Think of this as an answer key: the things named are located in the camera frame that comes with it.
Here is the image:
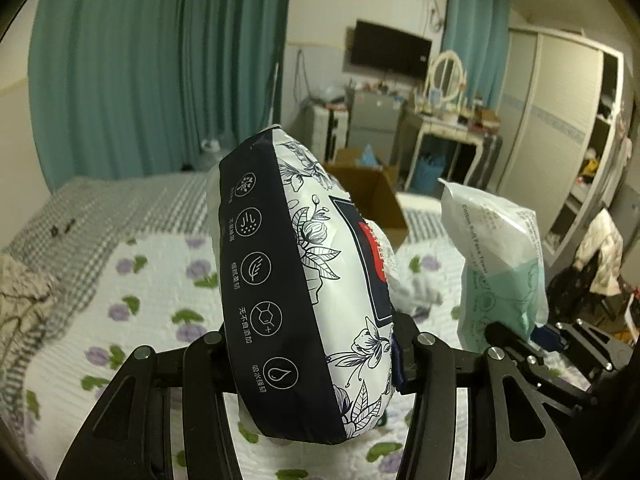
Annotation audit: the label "white louvred wardrobe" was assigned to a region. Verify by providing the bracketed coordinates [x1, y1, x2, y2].
[489, 27, 631, 268]

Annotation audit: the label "open cardboard box on bed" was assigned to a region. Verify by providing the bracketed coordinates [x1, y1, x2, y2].
[324, 164, 408, 250]

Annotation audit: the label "dark checkered suitcase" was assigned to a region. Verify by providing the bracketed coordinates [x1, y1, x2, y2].
[474, 132, 503, 191]

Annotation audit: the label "teal cotton towel pack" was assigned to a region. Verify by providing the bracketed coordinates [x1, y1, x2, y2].
[440, 182, 549, 352]

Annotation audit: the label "clear water jug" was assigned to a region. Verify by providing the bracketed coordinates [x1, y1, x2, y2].
[194, 139, 231, 172]

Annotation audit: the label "patterned pillow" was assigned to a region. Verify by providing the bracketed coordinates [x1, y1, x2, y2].
[1, 254, 62, 375]

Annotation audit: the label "white dressing table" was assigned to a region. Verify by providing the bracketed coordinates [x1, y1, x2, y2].
[397, 112, 492, 193]

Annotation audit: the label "white floral quilt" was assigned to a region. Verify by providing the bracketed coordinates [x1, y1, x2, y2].
[19, 231, 591, 480]

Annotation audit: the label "cardboard box on floor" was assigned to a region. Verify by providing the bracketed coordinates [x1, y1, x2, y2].
[333, 144, 399, 185]

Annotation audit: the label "black glasses on bed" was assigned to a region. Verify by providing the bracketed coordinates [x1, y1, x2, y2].
[50, 218, 76, 237]

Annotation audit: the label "white jacket on chair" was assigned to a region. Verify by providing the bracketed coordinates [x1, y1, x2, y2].
[573, 208, 624, 297]

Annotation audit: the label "grey mini fridge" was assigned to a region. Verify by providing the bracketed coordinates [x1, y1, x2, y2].
[347, 90, 402, 165]

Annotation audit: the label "white sock blue trim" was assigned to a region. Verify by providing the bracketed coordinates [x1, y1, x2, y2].
[390, 275, 442, 316]

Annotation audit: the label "floral black-white tissue pack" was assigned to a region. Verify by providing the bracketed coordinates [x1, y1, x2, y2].
[207, 126, 394, 444]

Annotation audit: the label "black wall television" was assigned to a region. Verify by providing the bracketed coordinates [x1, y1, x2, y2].
[350, 20, 432, 79]

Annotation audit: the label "white suitcase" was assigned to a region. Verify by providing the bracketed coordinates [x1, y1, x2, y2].
[302, 105, 349, 162]

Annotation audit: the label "narrow teal curtain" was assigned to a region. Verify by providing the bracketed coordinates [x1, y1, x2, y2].
[442, 0, 511, 110]

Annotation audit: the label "white oval vanity mirror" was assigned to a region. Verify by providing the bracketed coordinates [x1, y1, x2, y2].
[425, 50, 466, 108]

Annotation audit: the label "blue plastic basket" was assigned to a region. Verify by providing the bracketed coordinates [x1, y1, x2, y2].
[410, 154, 446, 195]

